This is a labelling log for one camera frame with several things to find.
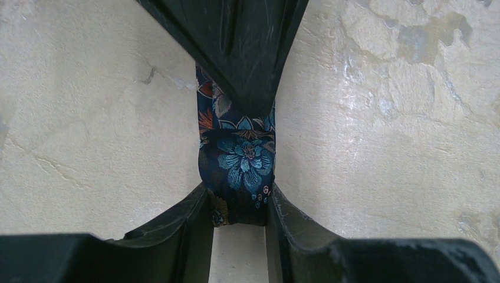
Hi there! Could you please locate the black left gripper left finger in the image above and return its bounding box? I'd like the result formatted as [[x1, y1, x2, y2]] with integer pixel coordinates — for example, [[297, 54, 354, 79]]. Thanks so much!
[[1, 185, 213, 282]]

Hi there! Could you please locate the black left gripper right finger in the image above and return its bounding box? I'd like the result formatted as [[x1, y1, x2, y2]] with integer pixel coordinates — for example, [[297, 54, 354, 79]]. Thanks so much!
[[265, 187, 499, 282]]

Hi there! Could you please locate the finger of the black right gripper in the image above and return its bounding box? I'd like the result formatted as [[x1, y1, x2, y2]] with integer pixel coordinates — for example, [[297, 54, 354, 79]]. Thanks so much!
[[141, 0, 307, 117]]

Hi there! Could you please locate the navy floral tie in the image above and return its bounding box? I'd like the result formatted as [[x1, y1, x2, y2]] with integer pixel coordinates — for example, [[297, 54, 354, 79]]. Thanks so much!
[[195, 64, 276, 227]]

